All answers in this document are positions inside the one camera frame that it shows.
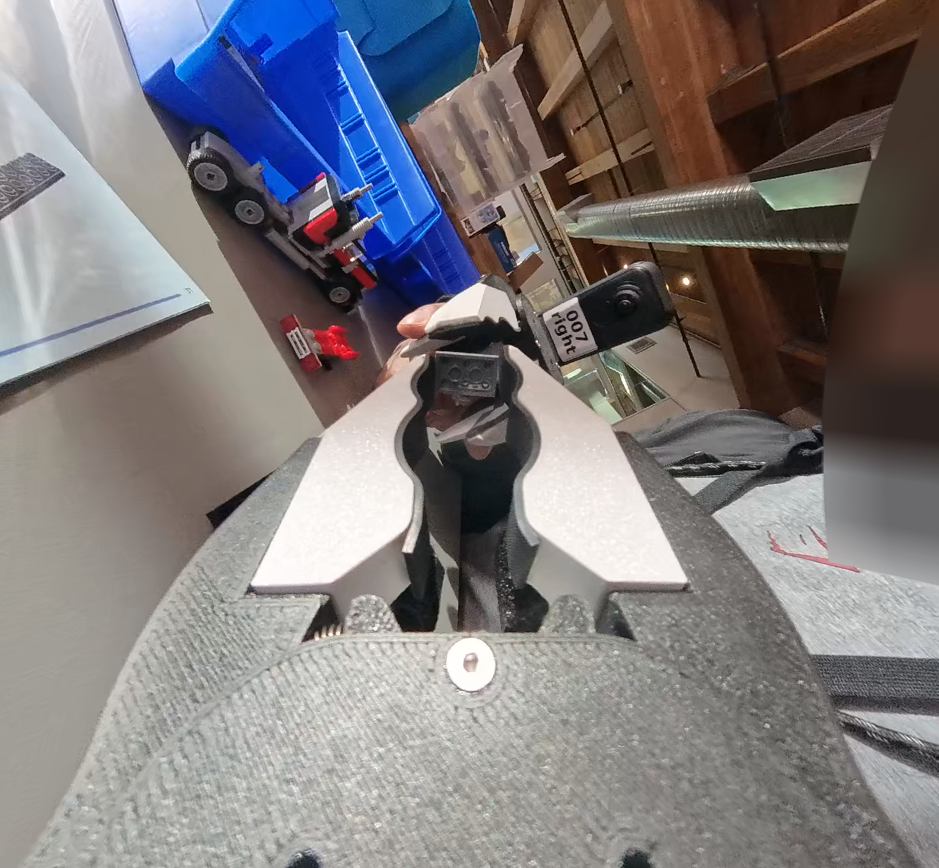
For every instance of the person's right hand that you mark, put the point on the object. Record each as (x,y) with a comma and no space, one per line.
(413,322)

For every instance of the blue plastic bin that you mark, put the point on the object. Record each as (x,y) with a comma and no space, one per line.
(294,75)

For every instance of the small dark grey brick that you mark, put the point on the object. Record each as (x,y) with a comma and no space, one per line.
(466,374)

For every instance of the grey desk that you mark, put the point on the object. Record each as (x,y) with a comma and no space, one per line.
(221,406)

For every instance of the red and black toy truck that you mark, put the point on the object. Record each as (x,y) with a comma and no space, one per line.
(308,223)

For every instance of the light blue instruction booklet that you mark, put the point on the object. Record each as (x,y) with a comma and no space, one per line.
(73,260)

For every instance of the person's dark jacket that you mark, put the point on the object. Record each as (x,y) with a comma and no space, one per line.
(734,436)

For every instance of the small red brick assembly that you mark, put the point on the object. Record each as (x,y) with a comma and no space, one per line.
(334,343)

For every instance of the person's grey sweatshirt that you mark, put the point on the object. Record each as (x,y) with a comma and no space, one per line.
(771,590)

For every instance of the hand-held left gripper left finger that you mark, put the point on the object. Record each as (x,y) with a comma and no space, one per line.
(338,509)

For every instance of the clear plastic organizer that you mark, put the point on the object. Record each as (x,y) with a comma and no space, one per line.
(476,134)

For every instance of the light blue felt bag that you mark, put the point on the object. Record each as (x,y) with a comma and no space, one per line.
(411,17)

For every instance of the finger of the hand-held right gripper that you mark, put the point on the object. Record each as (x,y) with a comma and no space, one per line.
(469,311)
(476,429)

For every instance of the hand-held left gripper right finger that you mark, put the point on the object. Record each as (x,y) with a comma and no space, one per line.
(594,509)

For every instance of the silver ventilation duct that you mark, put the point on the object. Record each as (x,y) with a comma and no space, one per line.
(697,216)

